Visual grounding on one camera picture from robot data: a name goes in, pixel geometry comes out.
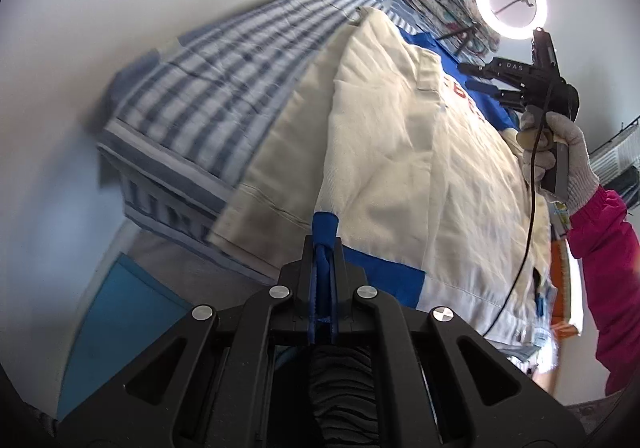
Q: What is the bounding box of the blue white striped bed sheet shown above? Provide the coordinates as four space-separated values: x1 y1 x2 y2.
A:
97 0 558 374

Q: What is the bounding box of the cream and blue jacket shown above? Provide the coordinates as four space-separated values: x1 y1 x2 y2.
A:
207 6 558 346

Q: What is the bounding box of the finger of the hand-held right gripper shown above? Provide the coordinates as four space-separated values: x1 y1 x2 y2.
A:
472 81 526 104
457 59 501 78

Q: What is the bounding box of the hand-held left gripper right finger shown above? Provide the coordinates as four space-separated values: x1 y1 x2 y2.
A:
331 236 586 448

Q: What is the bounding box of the black wire rack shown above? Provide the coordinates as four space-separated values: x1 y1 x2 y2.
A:
590 115 640 209

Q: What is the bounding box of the black tripod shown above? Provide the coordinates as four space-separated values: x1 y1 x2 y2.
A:
435 25 485 55

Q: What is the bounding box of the orange box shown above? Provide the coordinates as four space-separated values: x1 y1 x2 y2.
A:
550 208 584 335

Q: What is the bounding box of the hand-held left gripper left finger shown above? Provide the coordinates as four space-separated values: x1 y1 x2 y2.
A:
57 234 318 448

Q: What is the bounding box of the person's right hand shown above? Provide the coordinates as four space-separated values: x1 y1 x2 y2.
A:
515 107 601 215

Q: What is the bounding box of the blue floor mat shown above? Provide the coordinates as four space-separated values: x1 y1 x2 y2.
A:
57 251 201 421

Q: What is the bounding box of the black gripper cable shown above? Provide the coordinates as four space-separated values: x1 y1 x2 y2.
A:
477 73 556 336

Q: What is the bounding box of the person's right forearm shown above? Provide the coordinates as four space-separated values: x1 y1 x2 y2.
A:
567 188 640 397

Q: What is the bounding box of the white ring light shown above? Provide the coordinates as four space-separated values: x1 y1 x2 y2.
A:
475 0 548 42

